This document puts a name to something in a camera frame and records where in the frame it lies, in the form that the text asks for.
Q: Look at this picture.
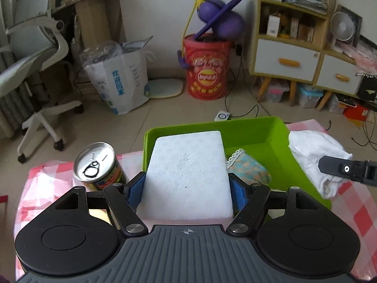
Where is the green plastic bin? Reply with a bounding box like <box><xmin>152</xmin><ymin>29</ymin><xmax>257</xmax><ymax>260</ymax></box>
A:
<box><xmin>142</xmin><ymin>116</ymin><xmax>332</xmax><ymax>209</ymax></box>

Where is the white blue paper bag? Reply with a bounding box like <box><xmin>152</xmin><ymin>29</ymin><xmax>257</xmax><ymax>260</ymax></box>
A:
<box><xmin>80</xmin><ymin>37</ymin><xmax>152</xmax><ymax>115</ymax></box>

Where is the purple hopper ball toy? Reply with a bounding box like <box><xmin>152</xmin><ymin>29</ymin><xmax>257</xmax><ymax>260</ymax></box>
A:
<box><xmin>194</xmin><ymin>0</ymin><xmax>245</xmax><ymax>40</ymax></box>

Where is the white desk fan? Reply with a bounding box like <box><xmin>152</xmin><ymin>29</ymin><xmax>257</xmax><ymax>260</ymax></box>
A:
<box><xmin>330</xmin><ymin>12</ymin><xmax>355</xmax><ymax>45</ymax></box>

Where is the grey office chair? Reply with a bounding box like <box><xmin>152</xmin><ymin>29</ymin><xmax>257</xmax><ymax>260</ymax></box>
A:
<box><xmin>1</xmin><ymin>0</ymin><xmax>84</xmax><ymax>164</ymax></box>

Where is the plush doll blue dress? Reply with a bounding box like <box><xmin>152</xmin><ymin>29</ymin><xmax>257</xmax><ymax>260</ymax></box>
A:
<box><xmin>226</xmin><ymin>148</ymin><xmax>272</xmax><ymax>185</ymax></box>

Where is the white round floor scale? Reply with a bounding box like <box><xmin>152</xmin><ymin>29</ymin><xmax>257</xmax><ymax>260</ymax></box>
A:
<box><xmin>148</xmin><ymin>77</ymin><xmax>184</xmax><ymax>99</ymax></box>

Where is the black yellow drink can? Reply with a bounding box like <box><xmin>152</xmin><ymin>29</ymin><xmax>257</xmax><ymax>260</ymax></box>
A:
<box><xmin>73</xmin><ymin>142</ymin><xmax>129</xmax><ymax>191</ymax></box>

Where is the white power strip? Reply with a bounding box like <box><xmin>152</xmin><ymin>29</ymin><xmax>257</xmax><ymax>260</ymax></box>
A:
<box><xmin>214</xmin><ymin>111</ymin><xmax>231</xmax><ymax>121</ymax></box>

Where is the wooden desk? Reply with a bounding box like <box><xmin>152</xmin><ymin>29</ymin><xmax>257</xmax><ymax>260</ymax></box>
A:
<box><xmin>50</xmin><ymin>0</ymin><xmax>123</xmax><ymax>48</ymax></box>

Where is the red box on floor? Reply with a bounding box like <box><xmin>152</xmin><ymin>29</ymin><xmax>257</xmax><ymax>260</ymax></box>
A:
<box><xmin>343</xmin><ymin>104</ymin><xmax>369</xmax><ymax>127</ymax></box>

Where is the clear storage box blue lid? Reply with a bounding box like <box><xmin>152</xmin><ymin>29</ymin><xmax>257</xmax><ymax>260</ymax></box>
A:
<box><xmin>298</xmin><ymin>84</ymin><xmax>323</xmax><ymax>109</ymax></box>

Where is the wooden shelf cabinet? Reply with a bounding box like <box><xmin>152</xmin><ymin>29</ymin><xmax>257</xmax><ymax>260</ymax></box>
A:
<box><xmin>248</xmin><ymin>0</ymin><xmax>332</xmax><ymax>106</ymax></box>

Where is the low wooden drawer cabinet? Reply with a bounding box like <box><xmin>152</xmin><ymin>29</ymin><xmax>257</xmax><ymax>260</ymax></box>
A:
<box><xmin>314</xmin><ymin>45</ymin><xmax>361</xmax><ymax>111</ymax></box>

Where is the clear storage box pink label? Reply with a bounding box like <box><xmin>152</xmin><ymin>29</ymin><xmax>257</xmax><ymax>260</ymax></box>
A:
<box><xmin>263</xmin><ymin>79</ymin><xmax>289</xmax><ymax>103</ymax></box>

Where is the white foam block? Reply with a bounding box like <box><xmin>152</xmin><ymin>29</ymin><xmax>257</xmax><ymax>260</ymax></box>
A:
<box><xmin>137</xmin><ymin>131</ymin><xmax>233</xmax><ymax>225</ymax></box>

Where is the red chips bucket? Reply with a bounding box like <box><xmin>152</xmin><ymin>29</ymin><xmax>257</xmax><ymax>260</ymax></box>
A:
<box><xmin>178</xmin><ymin>33</ymin><xmax>233</xmax><ymax>100</ymax></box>

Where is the pink checkered tablecloth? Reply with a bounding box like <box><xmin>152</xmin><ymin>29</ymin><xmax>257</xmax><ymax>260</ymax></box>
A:
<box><xmin>14</xmin><ymin>120</ymin><xmax>376</xmax><ymax>280</ymax></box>

